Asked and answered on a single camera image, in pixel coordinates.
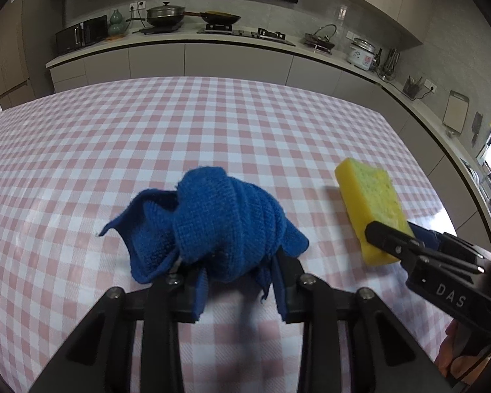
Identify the white rice cooker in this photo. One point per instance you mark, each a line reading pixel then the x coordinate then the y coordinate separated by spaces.
pixel 361 53

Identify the gas stove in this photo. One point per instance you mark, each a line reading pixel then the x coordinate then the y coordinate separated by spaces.
pixel 259 34

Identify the blue cloth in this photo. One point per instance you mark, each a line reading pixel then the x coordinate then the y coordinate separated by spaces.
pixel 227 225

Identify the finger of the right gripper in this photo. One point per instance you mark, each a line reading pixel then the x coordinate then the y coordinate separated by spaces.
pixel 409 249
pixel 445 243

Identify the utensil holder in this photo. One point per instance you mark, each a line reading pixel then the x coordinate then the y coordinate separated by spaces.
pixel 412 87

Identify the green ceramic vase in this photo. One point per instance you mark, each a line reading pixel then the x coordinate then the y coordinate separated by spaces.
pixel 117 24

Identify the white cutting board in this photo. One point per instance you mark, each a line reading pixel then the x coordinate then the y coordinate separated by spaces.
pixel 456 112

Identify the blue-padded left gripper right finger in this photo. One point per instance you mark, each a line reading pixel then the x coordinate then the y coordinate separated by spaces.
pixel 349 336

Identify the yellow sponge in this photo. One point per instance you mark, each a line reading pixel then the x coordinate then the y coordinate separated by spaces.
pixel 369 196

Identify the black microwave oven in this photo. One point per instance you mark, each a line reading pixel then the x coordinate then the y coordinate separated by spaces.
pixel 83 34

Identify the black cleaver knife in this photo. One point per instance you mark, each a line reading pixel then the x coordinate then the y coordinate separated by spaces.
pixel 476 127

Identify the black wok pan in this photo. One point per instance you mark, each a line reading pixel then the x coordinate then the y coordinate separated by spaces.
pixel 215 17

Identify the kettle on stand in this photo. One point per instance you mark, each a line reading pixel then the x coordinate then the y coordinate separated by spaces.
pixel 322 38

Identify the pink checkered tablecloth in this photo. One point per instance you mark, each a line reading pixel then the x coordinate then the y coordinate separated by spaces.
pixel 71 162

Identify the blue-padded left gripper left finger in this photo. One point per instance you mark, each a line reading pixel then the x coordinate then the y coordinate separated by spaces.
pixel 98 354

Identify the lidded steel pot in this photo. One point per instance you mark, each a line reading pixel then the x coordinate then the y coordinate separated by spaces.
pixel 165 16

